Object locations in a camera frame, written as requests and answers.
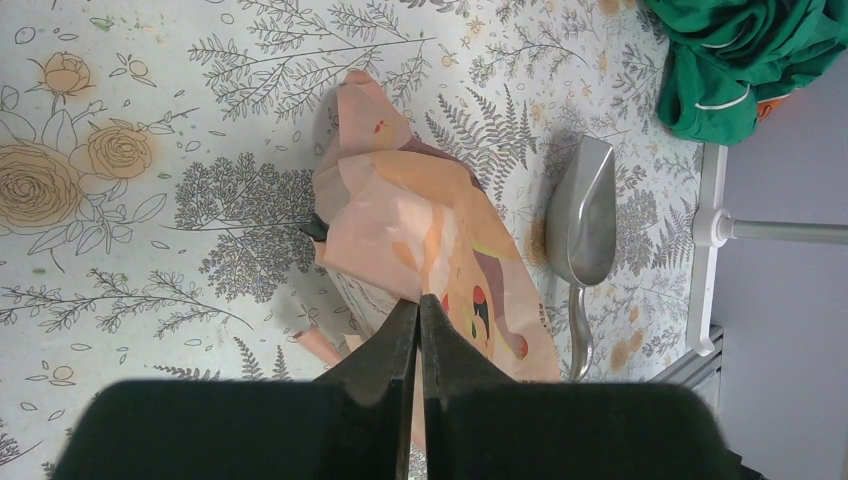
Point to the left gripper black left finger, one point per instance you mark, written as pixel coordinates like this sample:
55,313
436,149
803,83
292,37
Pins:
369,436

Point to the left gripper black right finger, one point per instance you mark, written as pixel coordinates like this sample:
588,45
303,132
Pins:
460,388

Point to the pink cat litter bag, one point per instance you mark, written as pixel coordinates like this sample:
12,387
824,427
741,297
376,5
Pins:
404,219

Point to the silver metal scoop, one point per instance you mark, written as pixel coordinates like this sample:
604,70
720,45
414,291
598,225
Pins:
581,237

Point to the white pipe rack stand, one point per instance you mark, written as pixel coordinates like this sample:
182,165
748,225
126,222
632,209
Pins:
713,227

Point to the floral patterned table mat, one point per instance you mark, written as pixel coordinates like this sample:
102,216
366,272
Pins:
156,161

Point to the green cloth garment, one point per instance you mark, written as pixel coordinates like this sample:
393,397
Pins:
729,59

